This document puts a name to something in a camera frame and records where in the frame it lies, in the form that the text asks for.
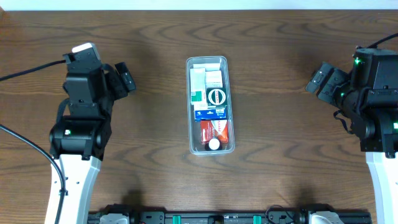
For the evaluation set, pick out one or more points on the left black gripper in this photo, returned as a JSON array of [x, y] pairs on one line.
[[121, 78]]

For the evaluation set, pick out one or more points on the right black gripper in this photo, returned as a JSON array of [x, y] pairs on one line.
[[325, 83]]

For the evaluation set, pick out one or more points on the white green medicine box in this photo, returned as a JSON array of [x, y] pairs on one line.
[[197, 86]]

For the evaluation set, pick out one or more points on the green round-logo box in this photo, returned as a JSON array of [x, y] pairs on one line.
[[216, 96]]

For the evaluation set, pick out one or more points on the blue tall box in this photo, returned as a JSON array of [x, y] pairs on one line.
[[213, 79]]

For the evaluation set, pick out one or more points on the red medicine box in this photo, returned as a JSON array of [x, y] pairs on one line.
[[210, 129]]

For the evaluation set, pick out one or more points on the clear plastic container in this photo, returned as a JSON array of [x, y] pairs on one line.
[[210, 63]]

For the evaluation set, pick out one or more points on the dark bottle white cap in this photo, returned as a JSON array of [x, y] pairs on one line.
[[213, 145]]

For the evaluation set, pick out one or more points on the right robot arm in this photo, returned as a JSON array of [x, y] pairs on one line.
[[366, 104]]

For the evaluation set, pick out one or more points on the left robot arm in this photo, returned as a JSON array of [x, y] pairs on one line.
[[80, 135]]

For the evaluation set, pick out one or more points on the black mounting rail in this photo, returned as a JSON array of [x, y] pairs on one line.
[[316, 213]]

